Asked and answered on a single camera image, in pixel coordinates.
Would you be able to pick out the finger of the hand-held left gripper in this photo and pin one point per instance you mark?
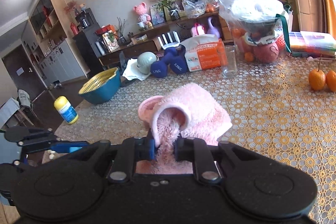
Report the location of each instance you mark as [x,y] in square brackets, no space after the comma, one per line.
[68,148]

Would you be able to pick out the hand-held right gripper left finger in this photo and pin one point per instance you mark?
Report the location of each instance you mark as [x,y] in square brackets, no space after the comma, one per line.
[149,148]

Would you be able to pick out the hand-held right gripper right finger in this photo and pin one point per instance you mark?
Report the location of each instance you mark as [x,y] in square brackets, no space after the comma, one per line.
[181,148]

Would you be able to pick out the pink fluffy towel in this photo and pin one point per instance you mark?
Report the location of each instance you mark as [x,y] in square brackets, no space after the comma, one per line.
[204,108]

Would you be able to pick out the chair with grey cloth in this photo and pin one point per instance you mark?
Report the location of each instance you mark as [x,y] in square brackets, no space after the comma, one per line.
[23,100]

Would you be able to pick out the yellow bottle with blue label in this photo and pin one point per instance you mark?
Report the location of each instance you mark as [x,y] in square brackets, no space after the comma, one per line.
[67,111]

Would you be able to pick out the brown door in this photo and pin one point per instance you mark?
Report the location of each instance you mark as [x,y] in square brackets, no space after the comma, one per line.
[21,69]

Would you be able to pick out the blue bowl with yellow colander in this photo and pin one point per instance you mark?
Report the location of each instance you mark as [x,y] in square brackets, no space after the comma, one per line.
[102,90]

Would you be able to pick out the blue dumbbell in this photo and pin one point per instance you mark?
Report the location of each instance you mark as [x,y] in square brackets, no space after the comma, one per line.
[158,70]
[179,67]

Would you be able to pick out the white cloth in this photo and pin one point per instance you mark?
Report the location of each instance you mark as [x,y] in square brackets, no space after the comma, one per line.
[131,71]

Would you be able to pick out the pale green round pot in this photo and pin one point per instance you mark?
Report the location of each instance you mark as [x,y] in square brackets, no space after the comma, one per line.
[147,61]

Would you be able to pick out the orange tissue pack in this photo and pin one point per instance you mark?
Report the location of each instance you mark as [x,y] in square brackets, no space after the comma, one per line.
[207,56]

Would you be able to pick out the clear glass jar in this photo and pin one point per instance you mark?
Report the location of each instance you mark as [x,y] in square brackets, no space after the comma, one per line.
[229,64]

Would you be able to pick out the wooden television cabinet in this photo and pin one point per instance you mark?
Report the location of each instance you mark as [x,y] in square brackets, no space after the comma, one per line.
[136,49]

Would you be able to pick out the black water dispenser cabinet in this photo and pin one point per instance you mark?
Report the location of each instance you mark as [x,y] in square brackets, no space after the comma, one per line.
[86,50]

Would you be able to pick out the white wifi router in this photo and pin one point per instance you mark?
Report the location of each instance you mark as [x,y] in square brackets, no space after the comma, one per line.
[169,43]

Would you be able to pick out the floral gift bag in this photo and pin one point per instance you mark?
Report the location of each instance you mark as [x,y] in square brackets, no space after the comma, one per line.
[110,43]

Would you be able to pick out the dark vase with twigs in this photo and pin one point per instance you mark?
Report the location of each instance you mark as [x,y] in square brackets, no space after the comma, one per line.
[122,39]

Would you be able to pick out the small orange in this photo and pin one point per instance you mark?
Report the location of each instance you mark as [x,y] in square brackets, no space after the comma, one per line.
[248,56]

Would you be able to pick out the red bottle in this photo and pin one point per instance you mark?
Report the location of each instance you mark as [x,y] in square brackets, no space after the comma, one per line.
[74,28]

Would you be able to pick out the red box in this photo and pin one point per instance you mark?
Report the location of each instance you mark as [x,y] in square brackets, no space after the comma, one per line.
[105,29]

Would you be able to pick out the pink ball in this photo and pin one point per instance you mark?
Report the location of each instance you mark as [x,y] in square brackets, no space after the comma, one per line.
[265,53]

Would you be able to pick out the black coffee machine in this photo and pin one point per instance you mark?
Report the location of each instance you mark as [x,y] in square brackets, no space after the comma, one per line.
[85,18]

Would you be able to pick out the blue picture card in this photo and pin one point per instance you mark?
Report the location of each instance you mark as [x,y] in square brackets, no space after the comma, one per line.
[157,15]

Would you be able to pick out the pink bear figurine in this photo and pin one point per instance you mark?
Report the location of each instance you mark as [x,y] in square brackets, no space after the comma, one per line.
[140,10]

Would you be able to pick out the pink flowers in vase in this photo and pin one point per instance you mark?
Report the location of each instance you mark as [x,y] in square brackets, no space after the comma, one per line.
[71,6]

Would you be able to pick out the clear plastic food bag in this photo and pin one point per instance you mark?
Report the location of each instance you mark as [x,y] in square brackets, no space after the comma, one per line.
[194,7]

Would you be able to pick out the small doll figure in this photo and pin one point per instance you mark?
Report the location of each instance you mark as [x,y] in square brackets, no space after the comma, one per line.
[83,7]

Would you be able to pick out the plastic bag of oranges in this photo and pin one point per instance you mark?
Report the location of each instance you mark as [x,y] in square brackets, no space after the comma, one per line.
[211,7]

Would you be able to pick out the red plastic basket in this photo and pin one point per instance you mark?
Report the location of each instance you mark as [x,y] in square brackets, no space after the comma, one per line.
[281,41]

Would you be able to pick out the orange with stem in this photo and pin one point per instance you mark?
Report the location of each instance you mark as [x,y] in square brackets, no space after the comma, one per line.
[316,79]

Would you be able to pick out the clear plastic bag over bowl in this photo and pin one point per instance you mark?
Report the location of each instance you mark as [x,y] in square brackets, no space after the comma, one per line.
[252,8]

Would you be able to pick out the wooden wall shelf unit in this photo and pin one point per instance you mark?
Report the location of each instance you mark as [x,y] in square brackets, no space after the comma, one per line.
[50,29]

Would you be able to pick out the wooden photo frame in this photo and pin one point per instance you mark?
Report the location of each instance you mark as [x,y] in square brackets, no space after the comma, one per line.
[181,3]

